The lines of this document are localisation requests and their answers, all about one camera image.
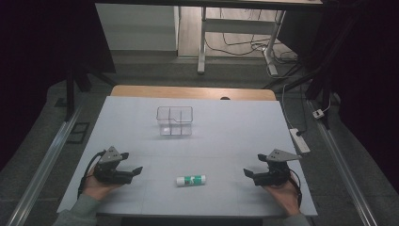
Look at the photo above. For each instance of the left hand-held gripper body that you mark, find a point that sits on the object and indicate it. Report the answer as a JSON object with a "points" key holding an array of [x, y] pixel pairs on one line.
{"points": [[108, 171]]}

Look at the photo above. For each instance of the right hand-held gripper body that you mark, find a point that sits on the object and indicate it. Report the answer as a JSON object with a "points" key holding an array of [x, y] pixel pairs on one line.
{"points": [[276, 171]]}

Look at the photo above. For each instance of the person's left hand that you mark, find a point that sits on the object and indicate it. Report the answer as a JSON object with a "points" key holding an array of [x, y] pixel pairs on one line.
{"points": [[98, 189]]}

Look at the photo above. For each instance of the person's right hand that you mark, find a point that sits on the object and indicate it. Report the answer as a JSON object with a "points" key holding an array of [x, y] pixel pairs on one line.
{"points": [[284, 196]]}

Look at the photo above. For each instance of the white power strip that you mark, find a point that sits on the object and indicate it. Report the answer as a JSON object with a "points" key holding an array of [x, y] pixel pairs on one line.
{"points": [[299, 141]]}

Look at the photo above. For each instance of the white table cover sheet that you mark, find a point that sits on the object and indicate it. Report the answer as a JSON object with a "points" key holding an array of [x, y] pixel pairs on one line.
{"points": [[219, 141]]}

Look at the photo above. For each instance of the black floor plate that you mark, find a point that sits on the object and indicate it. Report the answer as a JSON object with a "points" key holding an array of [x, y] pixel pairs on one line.
{"points": [[78, 132]]}

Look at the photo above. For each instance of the white green glue stick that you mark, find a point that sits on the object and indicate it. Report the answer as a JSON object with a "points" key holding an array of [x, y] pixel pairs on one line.
{"points": [[190, 180]]}

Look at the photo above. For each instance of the clear plastic divided box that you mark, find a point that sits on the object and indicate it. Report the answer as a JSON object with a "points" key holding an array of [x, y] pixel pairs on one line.
{"points": [[174, 121]]}

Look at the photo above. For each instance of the small white adapter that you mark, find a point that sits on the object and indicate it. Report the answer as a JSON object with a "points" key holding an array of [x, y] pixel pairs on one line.
{"points": [[318, 114]]}

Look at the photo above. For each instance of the black metal stand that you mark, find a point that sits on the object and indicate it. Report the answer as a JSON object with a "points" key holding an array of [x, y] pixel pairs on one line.
{"points": [[70, 94], [316, 72]]}

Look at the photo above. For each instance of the wooden table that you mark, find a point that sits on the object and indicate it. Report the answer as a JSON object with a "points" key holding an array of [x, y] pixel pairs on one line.
{"points": [[188, 92]]}

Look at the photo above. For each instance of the white cabinet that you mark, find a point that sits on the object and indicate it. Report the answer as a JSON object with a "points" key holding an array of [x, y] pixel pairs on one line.
{"points": [[135, 26]]}

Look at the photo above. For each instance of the dark curtain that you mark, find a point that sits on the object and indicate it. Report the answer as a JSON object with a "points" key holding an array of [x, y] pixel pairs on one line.
{"points": [[34, 62], [370, 78]]}

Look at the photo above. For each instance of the aluminium floor rail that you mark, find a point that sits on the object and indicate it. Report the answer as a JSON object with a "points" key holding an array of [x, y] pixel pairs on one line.
{"points": [[342, 169], [44, 163]]}

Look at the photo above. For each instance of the white desk frame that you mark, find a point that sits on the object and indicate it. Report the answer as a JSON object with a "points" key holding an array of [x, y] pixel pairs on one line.
{"points": [[238, 26]]}

